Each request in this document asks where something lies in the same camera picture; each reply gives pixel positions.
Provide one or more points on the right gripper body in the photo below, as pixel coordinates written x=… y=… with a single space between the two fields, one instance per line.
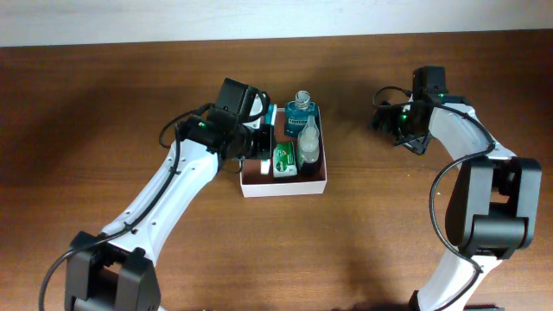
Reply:
x=399 y=123

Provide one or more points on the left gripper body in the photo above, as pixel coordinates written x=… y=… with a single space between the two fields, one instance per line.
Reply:
x=258 y=142

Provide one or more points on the green toothpaste box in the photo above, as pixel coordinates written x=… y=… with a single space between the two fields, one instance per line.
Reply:
x=269 y=138

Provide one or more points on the green white soap packet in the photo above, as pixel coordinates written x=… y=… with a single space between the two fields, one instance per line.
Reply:
x=284 y=160

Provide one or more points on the blue mouthwash bottle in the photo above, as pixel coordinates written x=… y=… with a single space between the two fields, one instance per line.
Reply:
x=297 y=112

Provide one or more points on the clear pump soap bottle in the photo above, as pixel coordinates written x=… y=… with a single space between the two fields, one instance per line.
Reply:
x=308 y=148

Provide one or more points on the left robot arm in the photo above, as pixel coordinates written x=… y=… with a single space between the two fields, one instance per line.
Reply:
x=116 y=270

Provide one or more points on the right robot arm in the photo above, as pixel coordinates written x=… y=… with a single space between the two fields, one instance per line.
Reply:
x=482 y=205

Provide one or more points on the white cardboard box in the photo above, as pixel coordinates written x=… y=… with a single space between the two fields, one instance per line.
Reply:
x=254 y=184

